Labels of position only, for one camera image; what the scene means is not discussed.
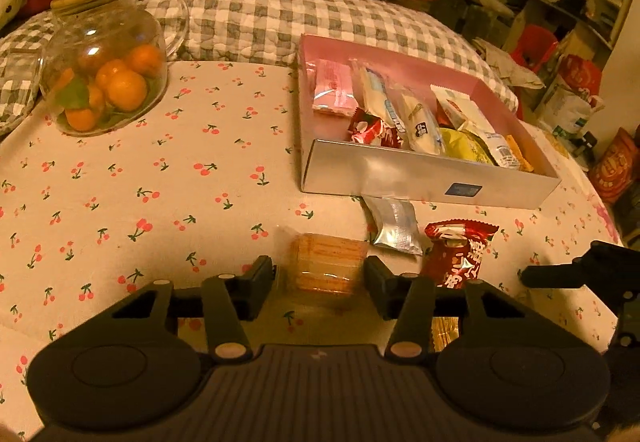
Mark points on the silver and blue snack packet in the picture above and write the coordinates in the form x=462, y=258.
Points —
x=397, y=227

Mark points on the small brown snack packet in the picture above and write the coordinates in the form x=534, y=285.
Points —
x=445, y=334

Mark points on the large red snack packet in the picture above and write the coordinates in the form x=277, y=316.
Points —
x=457, y=257

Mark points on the pink snack packet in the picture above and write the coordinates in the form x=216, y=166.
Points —
x=332, y=87

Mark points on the white packet with serrated edge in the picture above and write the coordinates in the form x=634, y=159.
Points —
x=462, y=107

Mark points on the grey checkered pillow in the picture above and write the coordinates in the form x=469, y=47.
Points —
x=260, y=17

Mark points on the white cake packet dark label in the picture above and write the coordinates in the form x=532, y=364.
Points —
x=422, y=127

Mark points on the silver box with pink inside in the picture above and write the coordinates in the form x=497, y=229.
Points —
x=400, y=172

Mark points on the long white and blue packet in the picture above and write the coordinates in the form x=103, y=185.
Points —
x=377, y=92

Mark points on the red printed bag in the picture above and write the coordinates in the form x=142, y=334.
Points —
x=617, y=167

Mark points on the wooden shelf unit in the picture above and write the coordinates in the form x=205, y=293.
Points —
x=575, y=7

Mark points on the small red snack packets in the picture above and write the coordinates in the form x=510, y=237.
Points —
x=372, y=129

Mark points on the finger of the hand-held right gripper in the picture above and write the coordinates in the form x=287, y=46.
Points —
x=590, y=272

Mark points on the yellow snack packet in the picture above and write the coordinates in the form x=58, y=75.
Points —
x=465, y=147

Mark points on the glass jar of tangerines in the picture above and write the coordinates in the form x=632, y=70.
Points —
x=105, y=67

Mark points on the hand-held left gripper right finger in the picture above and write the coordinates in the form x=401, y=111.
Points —
x=375, y=279

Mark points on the red plastic stool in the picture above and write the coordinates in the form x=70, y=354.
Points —
x=535, y=44

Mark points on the white and orange snack packet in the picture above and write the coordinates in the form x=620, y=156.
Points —
x=505, y=147

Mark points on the red and white bag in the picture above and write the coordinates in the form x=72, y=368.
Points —
x=570, y=92

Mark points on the clear cracker packet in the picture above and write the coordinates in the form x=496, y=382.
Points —
x=325, y=267

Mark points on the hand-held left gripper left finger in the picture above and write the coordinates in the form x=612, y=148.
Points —
x=262, y=277

